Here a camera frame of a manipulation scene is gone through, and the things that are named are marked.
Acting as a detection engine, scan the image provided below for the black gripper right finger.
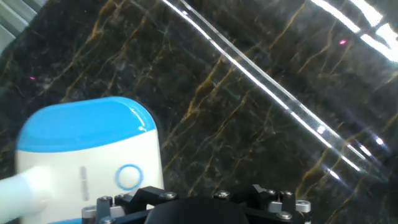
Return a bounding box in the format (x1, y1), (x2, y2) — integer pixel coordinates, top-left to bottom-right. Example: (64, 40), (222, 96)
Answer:
(213, 184), (312, 224)

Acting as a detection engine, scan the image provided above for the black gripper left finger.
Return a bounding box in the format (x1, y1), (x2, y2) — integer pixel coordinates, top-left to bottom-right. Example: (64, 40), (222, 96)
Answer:
(82, 185), (178, 224)

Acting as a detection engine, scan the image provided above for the blue white handheld device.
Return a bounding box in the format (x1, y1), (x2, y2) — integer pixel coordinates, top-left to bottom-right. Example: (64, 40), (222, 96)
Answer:
(0, 96), (165, 224)

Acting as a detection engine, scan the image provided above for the black marble pattern mat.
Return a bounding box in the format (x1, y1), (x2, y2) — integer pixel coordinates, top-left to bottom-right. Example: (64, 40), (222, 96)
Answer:
(0, 0), (398, 224)

